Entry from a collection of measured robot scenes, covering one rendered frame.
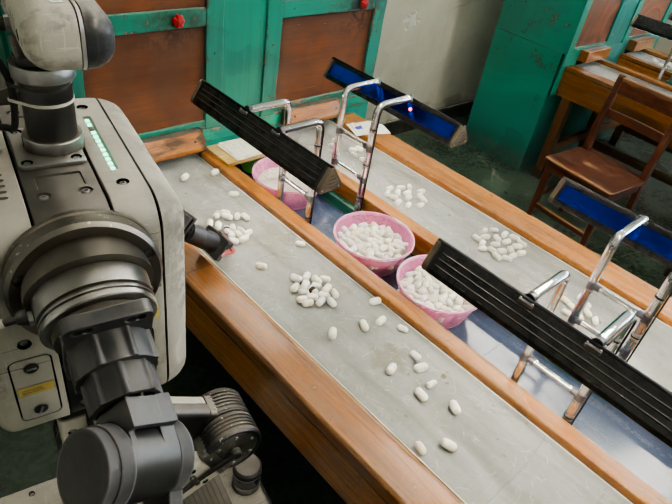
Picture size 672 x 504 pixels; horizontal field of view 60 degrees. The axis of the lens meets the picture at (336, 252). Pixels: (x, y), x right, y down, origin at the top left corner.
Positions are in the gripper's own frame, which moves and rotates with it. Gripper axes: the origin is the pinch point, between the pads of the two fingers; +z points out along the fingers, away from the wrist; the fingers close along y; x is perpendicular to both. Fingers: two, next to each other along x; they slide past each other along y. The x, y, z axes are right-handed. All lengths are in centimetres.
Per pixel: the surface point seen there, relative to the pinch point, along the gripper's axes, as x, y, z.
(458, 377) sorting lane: -11, -70, 17
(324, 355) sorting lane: 3.8, -45.0, -0.4
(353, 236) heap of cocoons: -23.8, -11.9, 31.0
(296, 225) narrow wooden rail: -16.2, 0.4, 18.8
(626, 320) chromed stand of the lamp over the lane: -43, -96, -3
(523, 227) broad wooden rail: -61, -42, 71
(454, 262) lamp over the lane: -33, -63, -11
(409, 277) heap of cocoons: -24, -36, 32
